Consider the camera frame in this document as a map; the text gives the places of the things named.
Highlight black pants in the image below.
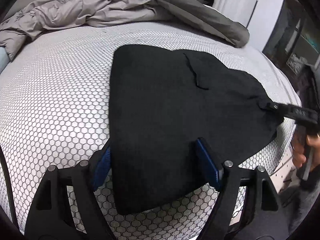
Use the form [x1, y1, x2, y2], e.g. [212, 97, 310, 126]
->
[108, 45, 284, 215]

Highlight grey fuzzy sleeve forearm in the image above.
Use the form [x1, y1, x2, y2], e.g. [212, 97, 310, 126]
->
[279, 165, 319, 235]

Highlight person's right hand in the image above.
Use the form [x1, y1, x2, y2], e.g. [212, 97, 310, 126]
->
[291, 129, 320, 173]

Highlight dark shelving unit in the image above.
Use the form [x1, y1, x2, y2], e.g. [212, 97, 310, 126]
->
[263, 0, 319, 78]

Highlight white honeycomb mattress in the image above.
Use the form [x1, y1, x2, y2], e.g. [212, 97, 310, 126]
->
[1, 22, 301, 239]

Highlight light blue pillow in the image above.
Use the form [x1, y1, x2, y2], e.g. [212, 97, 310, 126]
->
[0, 47, 10, 73]

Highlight dark grey duvet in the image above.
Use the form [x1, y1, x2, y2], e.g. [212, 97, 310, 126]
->
[156, 0, 249, 48]

